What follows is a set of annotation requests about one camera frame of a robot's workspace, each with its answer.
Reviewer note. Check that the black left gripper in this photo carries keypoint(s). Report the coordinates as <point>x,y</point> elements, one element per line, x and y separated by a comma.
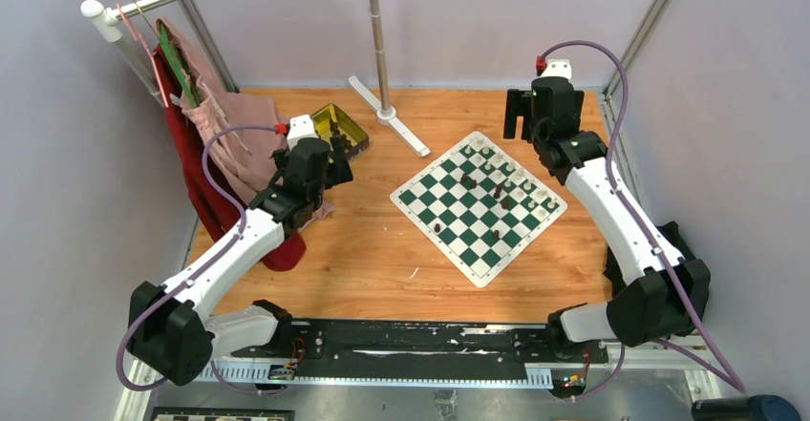
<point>338,169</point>

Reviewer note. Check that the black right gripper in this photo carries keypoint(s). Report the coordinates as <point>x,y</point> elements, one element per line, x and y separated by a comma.
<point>519,104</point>

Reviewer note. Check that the yellow tin box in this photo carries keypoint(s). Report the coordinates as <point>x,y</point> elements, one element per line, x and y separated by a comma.
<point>331,121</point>

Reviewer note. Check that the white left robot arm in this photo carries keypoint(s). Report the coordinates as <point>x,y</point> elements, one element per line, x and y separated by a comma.
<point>172,326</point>

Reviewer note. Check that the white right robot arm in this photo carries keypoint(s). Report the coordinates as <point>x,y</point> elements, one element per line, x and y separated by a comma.
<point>656,279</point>

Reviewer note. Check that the dark chess piece center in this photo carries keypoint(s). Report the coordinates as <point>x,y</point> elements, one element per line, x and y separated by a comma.
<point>467,181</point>

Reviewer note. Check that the green white chess mat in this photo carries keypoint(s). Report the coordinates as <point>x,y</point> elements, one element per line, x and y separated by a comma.
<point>469,216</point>

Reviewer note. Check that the white clothes rack stand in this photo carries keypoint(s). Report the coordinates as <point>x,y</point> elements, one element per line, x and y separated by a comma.
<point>385,112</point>

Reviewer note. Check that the pink cloth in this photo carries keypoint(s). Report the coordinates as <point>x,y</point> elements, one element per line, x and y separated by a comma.
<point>243,157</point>

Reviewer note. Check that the red cloth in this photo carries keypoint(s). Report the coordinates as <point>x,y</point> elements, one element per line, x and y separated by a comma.
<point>215,212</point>

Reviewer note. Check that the green hanger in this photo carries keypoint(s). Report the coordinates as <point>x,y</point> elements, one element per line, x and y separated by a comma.
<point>178,64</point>

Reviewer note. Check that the white rack bar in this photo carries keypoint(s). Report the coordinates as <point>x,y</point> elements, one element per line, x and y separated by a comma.
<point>106,20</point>

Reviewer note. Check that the dark blue cylinder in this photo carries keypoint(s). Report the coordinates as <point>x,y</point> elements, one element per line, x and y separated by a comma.
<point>763,407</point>

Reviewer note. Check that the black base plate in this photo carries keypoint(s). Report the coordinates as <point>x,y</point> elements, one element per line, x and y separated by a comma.
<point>422,351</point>

